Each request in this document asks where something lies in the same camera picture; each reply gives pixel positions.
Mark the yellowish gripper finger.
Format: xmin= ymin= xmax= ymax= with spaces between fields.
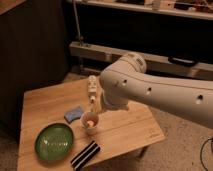
xmin=91 ymin=100 xmax=102 ymax=115

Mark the small white bottle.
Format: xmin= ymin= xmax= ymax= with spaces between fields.
xmin=88 ymin=75 xmax=97 ymax=103

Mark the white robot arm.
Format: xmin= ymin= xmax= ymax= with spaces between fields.
xmin=99 ymin=52 xmax=213 ymax=129

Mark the green ceramic bowl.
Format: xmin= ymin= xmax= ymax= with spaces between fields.
xmin=34 ymin=123 xmax=74 ymax=162

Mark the white paper cup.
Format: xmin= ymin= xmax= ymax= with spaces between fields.
xmin=80 ymin=112 xmax=99 ymax=135

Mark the blue sponge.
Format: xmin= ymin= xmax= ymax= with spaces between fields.
xmin=64 ymin=106 xmax=84 ymax=123

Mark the wooden table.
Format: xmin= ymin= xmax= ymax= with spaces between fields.
xmin=17 ymin=79 xmax=165 ymax=171

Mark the metal stand pole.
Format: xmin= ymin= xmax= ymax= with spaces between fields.
xmin=72 ymin=0 xmax=84 ymax=72

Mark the black white striped cloth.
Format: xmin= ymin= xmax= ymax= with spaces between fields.
xmin=71 ymin=141 xmax=100 ymax=171

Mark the long grey case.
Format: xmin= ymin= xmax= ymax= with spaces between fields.
xmin=69 ymin=41 xmax=213 ymax=80

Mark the upper wooden shelf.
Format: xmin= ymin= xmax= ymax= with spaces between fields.
xmin=67 ymin=0 xmax=213 ymax=21

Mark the black case handle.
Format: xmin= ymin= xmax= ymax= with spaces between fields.
xmin=168 ymin=57 xmax=198 ymax=67

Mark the black floor cable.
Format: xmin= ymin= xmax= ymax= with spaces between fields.
xmin=199 ymin=137 xmax=213 ymax=171

